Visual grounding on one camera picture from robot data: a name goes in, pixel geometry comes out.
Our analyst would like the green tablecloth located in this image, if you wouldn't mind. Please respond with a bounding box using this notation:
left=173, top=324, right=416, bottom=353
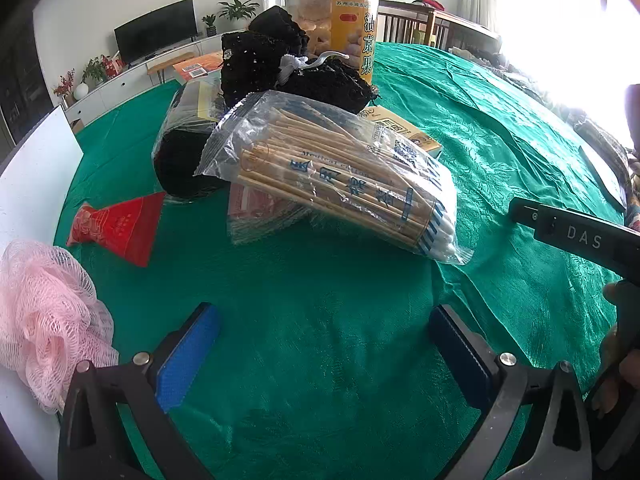
left=52, top=42, right=627, bottom=480

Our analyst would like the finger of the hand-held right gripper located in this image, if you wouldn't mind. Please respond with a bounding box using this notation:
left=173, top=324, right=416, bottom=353
left=585, top=342, right=640, bottom=418
left=509, top=197, right=640, bottom=351

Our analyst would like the black roll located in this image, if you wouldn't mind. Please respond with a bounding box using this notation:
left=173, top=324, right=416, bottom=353
left=151, top=81, right=242, bottom=204

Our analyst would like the dark wooden slatted chair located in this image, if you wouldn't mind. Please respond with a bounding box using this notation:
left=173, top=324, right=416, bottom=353
left=377, top=1, right=453, bottom=51

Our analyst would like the yellow cardboard box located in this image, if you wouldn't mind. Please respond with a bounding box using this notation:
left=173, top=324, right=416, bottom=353
left=359, top=106, right=444, bottom=162

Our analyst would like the large green potted plant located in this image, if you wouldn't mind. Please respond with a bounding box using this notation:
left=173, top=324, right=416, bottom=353
left=217, top=0, right=261, bottom=33

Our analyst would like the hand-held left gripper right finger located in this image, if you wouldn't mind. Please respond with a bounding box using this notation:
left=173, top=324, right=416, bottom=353
left=429, top=304, right=593, bottom=480

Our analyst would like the bag of cotton swabs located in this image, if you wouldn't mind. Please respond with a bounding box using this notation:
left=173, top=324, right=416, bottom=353
left=194, top=90, right=474, bottom=267

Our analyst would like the clear plastic snack jar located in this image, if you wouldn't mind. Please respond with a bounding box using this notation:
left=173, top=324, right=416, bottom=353
left=259, top=0, right=382, bottom=86

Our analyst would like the white cardboard box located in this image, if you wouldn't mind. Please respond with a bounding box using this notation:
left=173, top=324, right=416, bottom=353
left=0, top=105, right=86, bottom=466

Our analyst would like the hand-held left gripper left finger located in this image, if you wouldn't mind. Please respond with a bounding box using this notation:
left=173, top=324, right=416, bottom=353
left=57, top=302, right=221, bottom=480

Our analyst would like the black drawstring pouch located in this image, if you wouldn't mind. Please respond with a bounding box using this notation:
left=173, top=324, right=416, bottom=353
left=276, top=52, right=379, bottom=114

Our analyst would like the red flower bouquet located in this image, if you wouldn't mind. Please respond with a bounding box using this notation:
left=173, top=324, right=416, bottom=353
left=52, top=70, right=77, bottom=99

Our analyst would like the small wooden stool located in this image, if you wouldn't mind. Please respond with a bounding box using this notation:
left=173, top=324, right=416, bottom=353
left=146, top=51, right=196, bottom=82

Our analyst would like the red plastic bag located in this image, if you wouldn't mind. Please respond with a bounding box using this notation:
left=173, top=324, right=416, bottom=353
left=66, top=191, right=167, bottom=268

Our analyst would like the pink patterned plastic packet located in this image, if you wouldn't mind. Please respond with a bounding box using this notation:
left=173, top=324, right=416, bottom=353
left=226, top=183, right=313, bottom=247

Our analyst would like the white television cabinet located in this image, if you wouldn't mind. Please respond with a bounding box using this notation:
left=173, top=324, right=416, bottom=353
left=62, top=34, right=223, bottom=127

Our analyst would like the black television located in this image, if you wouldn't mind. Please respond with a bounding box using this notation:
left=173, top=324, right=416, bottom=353
left=113, top=0, right=200, bottom=66

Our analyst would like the black knitted cloth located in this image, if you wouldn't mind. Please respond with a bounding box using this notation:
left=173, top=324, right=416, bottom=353
left=220, top=6, right=311, bottom=112

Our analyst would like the tall black cabinet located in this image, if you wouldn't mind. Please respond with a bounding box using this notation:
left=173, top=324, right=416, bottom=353
left=0, top=20, right=54, bottom=147

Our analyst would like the pink mesh bath sponge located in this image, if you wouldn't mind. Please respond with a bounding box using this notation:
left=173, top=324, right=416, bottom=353
left=0, top=240, right=120, bottom=415

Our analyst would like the orange book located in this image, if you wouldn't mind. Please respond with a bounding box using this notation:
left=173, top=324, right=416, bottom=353
left=172, top=51, right=224, bottom=82

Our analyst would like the leafy plant beside red box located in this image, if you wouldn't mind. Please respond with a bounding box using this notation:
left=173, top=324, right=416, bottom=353
left=81, top=55, right=110, bottom=87

